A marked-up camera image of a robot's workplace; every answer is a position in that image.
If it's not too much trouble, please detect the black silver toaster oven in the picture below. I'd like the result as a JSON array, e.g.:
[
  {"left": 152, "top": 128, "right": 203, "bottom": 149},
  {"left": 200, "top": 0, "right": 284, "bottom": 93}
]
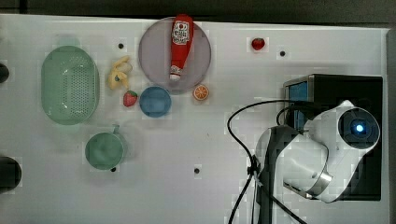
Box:
[{"left": 284, "top": 74, "right": 383, "bottom": 203}]

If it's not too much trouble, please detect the black robot base lower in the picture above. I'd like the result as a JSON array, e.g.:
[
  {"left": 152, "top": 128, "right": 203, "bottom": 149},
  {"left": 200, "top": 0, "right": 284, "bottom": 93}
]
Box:
[{"left": 0, "top": 157, "right": 21, "bottom": 193}]

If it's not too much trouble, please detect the black robot base upper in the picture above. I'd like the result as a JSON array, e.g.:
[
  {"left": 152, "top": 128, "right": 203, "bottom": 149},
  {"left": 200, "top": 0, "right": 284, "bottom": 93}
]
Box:
[{"left": 0, "top": 63, "right": 9, "bottom": 83}]

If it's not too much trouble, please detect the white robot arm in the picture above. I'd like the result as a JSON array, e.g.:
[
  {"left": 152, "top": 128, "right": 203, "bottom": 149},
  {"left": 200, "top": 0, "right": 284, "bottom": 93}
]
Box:
[{"left": 254, "top": 100, "right": 381, "bottom": 224}]

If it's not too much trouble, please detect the toy orange half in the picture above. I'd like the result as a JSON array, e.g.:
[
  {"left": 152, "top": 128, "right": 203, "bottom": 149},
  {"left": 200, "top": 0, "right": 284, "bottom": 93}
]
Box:
[{"left": 192, "top": 85, "right": 209, "bottom": 101}]

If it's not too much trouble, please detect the blue bowl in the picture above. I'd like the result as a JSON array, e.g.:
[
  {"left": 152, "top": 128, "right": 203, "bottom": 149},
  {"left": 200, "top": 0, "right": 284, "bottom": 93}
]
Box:
[{"left": 139, "top": 86, "right": 172, "bottom": 118}]

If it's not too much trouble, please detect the toy strawberry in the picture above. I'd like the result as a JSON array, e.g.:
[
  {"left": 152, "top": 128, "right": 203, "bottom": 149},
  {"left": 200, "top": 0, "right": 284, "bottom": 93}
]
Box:
[{"left": 123, "top": 91, "right": 138, "bottom": 107}]

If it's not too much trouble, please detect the grey round plate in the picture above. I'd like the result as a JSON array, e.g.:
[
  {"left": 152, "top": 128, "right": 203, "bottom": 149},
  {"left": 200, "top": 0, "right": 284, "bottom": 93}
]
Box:
[{"left": 138, "top": 17, "right": 211, "bottom": 93}]

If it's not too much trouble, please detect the red ketchup bottle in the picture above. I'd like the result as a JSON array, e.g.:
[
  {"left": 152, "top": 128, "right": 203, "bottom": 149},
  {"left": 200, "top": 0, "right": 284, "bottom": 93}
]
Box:
[{"left": 169, "top": 14, "right": 194, "bottom": 81}]

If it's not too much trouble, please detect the peeled toy banana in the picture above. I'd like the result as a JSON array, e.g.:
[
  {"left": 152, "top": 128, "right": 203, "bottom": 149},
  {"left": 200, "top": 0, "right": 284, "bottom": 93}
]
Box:
[{"left": 107, "top": 56, "right": 133, "bottom": 90}]

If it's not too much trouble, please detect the small red toy fruit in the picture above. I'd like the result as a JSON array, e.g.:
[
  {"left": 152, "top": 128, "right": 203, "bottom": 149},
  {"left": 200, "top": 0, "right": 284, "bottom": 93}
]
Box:
[{"left": 251, "top": 37, "right": 266, "bottom": 50}]

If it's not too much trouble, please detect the green mug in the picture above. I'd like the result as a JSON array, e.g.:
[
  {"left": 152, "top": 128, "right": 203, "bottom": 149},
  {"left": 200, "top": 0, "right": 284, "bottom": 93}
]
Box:
[{"left": 85, "top": 124, "right": 128, "bottom": 172}]

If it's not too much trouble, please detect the green oval colander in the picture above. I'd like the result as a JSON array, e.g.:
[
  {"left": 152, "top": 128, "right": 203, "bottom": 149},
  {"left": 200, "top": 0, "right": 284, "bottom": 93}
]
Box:
[{"left": 41, "top": 36, "right": 100, "bottom": 125}]

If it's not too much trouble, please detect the black cable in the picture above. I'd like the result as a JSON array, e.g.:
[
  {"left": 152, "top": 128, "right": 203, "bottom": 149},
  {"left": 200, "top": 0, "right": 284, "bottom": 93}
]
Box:
[{"left": 226, "top": 99, "right": 316, "bottom": 224}]

